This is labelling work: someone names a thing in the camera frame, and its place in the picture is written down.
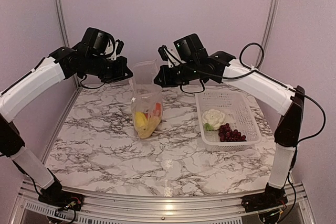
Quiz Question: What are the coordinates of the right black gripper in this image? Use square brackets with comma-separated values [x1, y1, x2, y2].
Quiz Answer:
[153, 59, 200, 87]

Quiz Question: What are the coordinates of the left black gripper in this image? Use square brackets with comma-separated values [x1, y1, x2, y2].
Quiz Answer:
[85, 53, 132, 83]

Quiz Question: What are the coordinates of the clear zip top bag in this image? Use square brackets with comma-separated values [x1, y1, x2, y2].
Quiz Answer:
[129, 60, 163, 138]

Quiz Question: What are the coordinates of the red bell pepper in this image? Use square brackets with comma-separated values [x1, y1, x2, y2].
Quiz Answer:
[153, 103, 162, 117]

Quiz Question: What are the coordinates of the yellow lemon toy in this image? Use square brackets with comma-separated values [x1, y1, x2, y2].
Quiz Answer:
[138, 116, 161, 139]

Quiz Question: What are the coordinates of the white cauliflower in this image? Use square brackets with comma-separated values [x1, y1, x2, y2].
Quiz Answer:
[202, 109, 226, 131]

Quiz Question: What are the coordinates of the white plastic basket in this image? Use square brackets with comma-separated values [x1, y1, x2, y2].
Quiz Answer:
[195, 89, 262, 152]

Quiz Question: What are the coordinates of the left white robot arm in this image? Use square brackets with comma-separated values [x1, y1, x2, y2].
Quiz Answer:
[1, 47, 133, 206]

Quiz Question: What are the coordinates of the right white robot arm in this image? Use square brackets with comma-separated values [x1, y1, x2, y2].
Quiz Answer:
[154, 46, 305, 212]

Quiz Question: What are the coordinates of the purple grape bunch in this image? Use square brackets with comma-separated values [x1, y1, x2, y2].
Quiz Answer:
[218, 123, 247, 142]

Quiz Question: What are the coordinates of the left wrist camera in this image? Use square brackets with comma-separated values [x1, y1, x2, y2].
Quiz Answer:
[78, 27, 124, 61]

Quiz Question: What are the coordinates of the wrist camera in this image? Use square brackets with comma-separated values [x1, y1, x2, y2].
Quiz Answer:
[78, 27, 124, 61]
[158, 33, 208, 68]

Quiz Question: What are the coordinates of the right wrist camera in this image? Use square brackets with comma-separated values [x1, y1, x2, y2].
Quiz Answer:
[158, 33, 208, 68]

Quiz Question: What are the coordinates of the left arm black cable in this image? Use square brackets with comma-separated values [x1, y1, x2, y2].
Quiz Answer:
[78, 76, 106, 90]

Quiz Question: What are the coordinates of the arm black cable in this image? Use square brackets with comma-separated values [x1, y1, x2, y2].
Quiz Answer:
[78, 76, 106, 90]
[181, 42, 327, 146]

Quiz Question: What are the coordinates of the left aluminium frame post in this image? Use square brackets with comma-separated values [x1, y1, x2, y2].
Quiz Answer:
[54, 0, 70, 47]

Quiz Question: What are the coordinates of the aluminium frame post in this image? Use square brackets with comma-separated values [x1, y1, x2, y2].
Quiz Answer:
[259, 0, 284, 49]
[54, 0, 70, 47]

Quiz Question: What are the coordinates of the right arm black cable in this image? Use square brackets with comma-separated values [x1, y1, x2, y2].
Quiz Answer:
[181, 42, 327, 146]

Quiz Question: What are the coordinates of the right aluminium frame post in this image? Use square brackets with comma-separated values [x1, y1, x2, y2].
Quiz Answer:
[259, 0, 284, 49]

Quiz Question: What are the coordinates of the front aluminium rail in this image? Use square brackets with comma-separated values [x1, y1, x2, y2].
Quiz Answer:
[4, 182, 317, 223]

